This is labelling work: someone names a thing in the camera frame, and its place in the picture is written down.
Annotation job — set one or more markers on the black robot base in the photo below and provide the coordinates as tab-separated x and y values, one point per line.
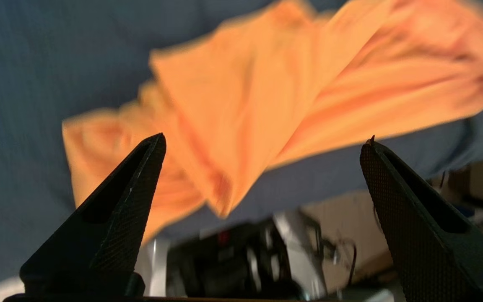
224	260

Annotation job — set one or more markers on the yellow polo shirt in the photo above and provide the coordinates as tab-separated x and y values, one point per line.
266	84

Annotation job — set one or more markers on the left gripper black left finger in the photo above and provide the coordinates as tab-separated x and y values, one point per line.
99	243

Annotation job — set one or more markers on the grey upright post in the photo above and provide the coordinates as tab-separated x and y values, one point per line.
300	251

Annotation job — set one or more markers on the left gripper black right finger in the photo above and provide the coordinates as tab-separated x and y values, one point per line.
434	251

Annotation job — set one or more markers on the bed with blue sheet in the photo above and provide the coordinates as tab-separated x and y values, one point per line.
36	84

